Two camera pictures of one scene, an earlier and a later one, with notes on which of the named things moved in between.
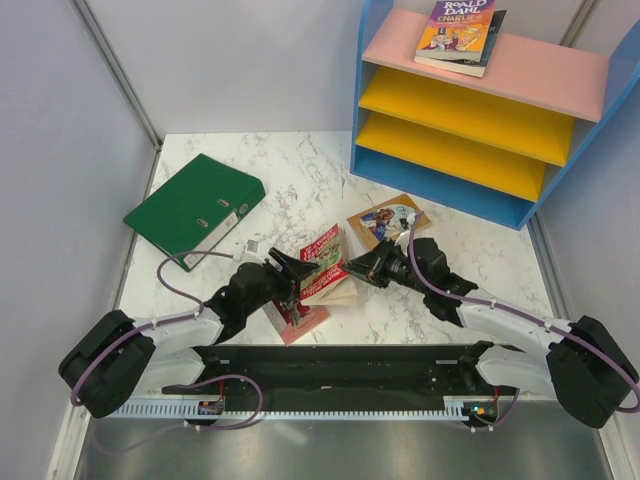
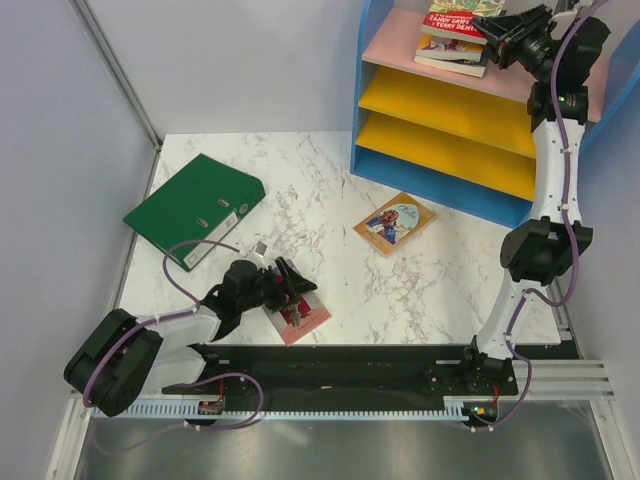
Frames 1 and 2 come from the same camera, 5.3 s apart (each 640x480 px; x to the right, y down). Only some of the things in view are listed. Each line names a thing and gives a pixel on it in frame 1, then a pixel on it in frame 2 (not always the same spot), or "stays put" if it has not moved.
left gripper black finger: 296,268 to 294,285
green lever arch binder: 196,208 stays put
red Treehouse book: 330,283 to 452,18
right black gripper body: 394,267 to 531,48
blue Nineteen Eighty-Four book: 465,66 stays put
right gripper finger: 365,265 to 503,24
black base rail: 431,371 stays put
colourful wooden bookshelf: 494,146 stays put
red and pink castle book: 293,319 stays put
